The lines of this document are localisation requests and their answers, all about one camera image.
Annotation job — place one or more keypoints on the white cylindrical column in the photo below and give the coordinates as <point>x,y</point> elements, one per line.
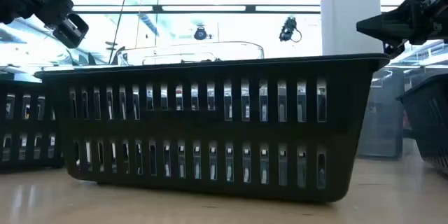
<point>350,21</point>

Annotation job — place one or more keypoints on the black horizontal frame bar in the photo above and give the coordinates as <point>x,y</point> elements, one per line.
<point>157,8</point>

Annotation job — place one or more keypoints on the black mesh basket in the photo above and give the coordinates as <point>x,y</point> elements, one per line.
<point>430,129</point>

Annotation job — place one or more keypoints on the large black slotted basket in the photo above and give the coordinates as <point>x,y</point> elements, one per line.
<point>210,129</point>

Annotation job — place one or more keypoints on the small black slotted basket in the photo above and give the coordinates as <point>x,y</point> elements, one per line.
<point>31,127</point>

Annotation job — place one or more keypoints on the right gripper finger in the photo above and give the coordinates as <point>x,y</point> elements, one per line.
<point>393,49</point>
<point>388,28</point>

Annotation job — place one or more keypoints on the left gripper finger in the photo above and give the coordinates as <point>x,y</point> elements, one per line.
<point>82,29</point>

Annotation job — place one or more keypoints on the smoky gray plastic bin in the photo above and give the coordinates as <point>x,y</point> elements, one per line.
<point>381,119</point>

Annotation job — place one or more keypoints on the round black hanging camera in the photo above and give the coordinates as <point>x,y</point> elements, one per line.
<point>200,34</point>

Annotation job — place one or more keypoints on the clear plastic bin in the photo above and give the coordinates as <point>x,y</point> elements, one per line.
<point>245,49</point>

